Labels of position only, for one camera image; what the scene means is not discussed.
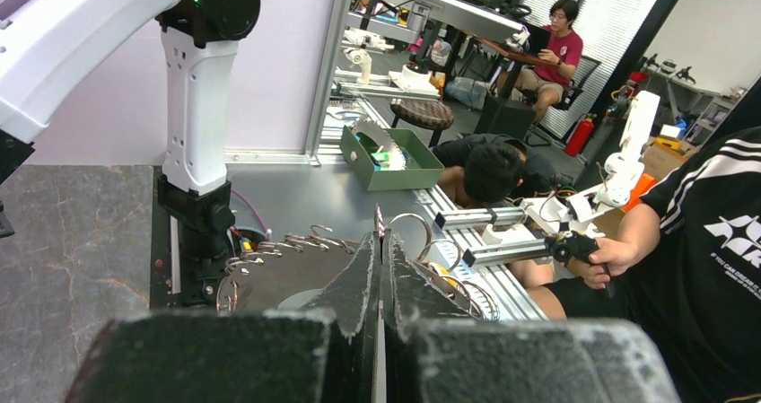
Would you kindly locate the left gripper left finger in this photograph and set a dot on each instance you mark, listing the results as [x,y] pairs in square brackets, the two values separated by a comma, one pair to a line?
[321,352]

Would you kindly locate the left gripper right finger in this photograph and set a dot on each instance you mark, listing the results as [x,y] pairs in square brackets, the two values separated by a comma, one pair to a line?
[436,352]

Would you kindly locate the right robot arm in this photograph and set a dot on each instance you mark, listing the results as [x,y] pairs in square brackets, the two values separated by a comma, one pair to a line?
[166,62]

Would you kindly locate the green box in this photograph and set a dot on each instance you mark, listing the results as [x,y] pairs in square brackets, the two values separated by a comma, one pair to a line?
[399,160]

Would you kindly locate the crouching person black hair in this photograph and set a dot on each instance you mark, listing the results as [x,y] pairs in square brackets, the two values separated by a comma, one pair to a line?
[485,169]

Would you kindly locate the round brown stool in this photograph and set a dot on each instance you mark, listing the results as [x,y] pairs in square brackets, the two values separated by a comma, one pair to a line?
[430,115]

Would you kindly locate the red fire extinguisher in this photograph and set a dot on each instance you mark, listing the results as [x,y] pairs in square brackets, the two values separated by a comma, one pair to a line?
[580,135]

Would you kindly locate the person in black shirt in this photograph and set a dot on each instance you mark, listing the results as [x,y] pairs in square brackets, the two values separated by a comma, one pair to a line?
[685,267]

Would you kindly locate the seated person red shirt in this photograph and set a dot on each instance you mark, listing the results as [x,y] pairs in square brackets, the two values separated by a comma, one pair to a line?
[563,51]

